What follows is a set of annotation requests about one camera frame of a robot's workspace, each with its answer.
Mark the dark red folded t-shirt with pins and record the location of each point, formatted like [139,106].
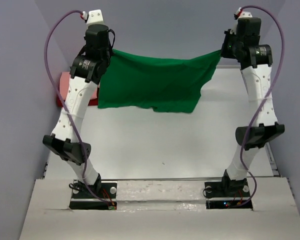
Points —
[92,102]

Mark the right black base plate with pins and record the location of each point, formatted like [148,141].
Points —
[219,198]

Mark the green t-shirt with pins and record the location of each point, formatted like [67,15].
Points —
[165,85]

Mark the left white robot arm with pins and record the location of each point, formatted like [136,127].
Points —
[85,75]

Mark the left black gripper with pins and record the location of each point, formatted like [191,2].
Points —
[110,50]

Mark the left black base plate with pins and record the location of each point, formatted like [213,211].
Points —
[81,198]

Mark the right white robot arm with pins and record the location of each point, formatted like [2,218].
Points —
[256,55]

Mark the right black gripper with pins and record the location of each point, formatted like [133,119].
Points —
[225,53]

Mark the pink folded t-shirt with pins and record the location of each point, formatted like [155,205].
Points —
[64,84]

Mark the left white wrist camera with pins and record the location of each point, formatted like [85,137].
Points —
[93,17]

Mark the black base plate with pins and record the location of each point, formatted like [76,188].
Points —
[81,198]
[219,198]

